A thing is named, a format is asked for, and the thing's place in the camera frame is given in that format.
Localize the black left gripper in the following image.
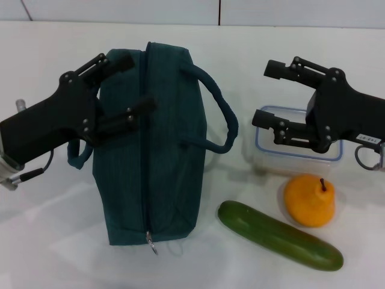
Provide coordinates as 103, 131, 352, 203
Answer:
0, 53, 159, 148

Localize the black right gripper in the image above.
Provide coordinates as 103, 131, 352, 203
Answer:
251, 55, 385, 154

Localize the clear plastic blue-rimmed container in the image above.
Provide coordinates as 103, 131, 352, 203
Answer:
254, 105, 343, 176

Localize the teal fabric lunch bag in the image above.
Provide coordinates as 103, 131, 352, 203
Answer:
66, 41, 240, 256

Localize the orange pear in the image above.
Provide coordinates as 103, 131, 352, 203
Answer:
284, 173, 336, 228

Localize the green cucumber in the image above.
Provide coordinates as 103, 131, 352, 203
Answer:
218, 200, 344, 272

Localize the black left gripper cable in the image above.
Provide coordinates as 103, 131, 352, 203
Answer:
10, 149, 55, 184

